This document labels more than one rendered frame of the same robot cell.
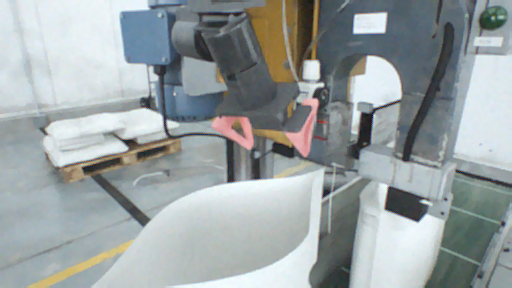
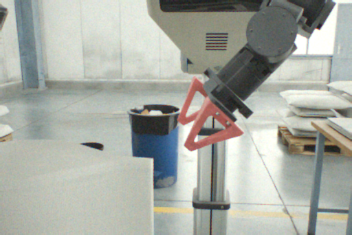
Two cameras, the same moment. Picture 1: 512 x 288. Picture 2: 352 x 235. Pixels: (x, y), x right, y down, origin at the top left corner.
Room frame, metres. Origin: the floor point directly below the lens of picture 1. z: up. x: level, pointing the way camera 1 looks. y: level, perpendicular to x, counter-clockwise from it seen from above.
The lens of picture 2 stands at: (0.50, 0.60, 1.22)
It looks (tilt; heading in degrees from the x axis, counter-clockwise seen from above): 13 degrees down; 229
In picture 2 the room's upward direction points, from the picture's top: straight up
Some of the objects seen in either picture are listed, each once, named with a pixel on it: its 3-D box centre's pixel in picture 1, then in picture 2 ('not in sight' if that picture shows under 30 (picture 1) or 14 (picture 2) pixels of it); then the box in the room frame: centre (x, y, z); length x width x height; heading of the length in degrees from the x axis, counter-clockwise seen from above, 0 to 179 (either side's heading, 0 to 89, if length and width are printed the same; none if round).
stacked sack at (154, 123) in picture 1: (145, 125); not in sight; (3.27, 1.19, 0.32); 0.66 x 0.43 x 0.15; 132
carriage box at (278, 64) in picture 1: (272, 66); not in sight; (0.85, -0.05, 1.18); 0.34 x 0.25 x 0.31; 44
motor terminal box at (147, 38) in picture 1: (157, 44); not in sight; (0.60, 0.18, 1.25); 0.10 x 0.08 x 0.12; 69
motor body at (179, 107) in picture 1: (188, 61); not in sight; (0.70, 0.14, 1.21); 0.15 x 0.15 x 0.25
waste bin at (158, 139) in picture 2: not in sight; (155, 145); (-1.21, -1.65, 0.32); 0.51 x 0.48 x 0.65; 44
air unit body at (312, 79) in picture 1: (312, 103); not in sight; (0.57, -0.11, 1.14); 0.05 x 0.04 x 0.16; 44
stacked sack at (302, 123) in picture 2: not in sight; (316, 122); (-3.08, -1.11, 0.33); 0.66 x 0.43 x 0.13; 134
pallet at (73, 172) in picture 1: (114, 148); not in sight; (3.22, 1.54, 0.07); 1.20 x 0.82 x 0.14; 134
